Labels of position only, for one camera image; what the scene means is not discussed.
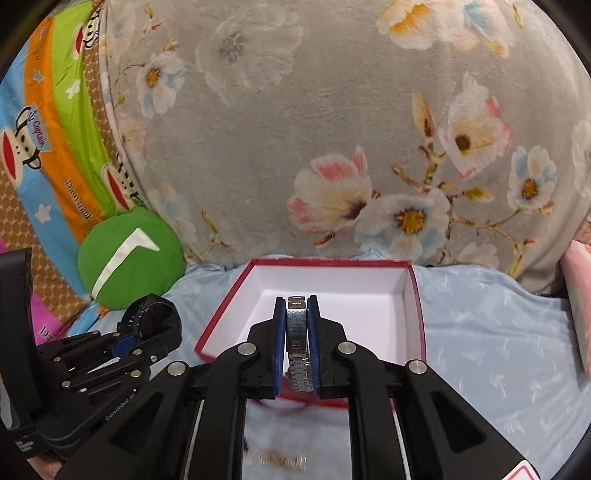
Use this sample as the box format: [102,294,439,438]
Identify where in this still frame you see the green round cushion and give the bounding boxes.
[78,206,187,309]

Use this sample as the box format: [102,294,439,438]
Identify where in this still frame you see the light blue palm-print cloth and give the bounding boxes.
[60,261,588,480]

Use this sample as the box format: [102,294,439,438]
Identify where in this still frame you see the silver metal wristwatch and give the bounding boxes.
[285,296,315,393]

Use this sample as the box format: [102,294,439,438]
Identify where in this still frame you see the black wristwatch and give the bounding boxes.
[117,294,182,366]

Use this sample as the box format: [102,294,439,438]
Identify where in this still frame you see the pink pillow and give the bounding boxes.
[560,239,591,354]

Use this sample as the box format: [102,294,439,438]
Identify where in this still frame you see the red gift box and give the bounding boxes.
[194,258,426,411]

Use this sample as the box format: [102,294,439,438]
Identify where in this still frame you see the cartoon monkey printed sheet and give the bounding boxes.
[0,0,149,335]

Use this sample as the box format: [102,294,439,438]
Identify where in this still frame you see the grey floral blanket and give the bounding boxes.
[99,0,591,296]

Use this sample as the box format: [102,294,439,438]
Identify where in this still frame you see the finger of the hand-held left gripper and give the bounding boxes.
[44,348,161,428]
[36,330,139,372]

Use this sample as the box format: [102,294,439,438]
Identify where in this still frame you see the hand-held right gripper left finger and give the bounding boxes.
[55,296,288,480]

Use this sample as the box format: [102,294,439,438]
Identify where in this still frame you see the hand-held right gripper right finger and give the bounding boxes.
[307,296,542,480]

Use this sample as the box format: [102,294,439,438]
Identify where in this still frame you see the magenta cloth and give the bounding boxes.
[29,292,62,346]

